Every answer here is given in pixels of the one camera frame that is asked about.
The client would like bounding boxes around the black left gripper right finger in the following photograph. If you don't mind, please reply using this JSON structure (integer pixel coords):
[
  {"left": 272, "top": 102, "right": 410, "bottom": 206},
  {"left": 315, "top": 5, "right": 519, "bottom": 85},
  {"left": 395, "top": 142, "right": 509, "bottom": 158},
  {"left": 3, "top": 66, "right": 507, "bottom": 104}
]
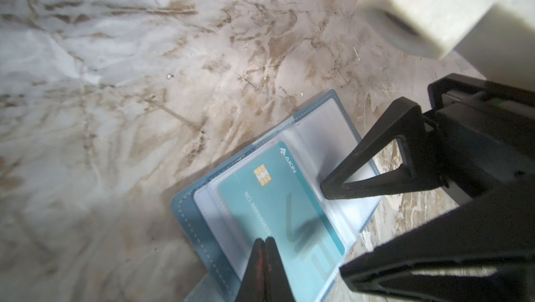
[{"left": 265, "top": 236, "right": 295, "bottom": 302}]

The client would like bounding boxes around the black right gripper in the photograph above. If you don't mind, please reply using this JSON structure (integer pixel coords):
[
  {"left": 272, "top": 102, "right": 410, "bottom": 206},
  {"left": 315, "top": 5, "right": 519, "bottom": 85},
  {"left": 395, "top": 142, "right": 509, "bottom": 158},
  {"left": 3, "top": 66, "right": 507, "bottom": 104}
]
[{"left": 320, "top": 74, "right": 534, "bottom": 301}]

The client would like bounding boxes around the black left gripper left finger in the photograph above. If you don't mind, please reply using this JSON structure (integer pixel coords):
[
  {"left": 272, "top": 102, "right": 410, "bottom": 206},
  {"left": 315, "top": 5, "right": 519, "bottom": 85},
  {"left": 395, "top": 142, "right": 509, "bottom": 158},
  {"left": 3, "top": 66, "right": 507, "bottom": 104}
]
[{"left": 235, "top": 239, "right": 266, "bottom": 302}]

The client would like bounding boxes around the teal card from holder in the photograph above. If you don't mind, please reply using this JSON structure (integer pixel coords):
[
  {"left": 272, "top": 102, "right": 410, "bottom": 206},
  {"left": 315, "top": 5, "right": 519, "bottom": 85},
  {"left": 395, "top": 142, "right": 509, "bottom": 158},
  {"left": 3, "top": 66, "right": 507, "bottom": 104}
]
[{"left": 216, "top": 141, "right": 346, "bottom": 301}]

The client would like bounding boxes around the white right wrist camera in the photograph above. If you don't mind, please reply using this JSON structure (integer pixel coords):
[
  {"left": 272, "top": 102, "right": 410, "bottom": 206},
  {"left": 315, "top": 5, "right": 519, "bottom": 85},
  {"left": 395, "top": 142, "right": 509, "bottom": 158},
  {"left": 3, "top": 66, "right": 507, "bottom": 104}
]
[{"left": 356, "top": 0, "right": 534, "bottom": 91}]

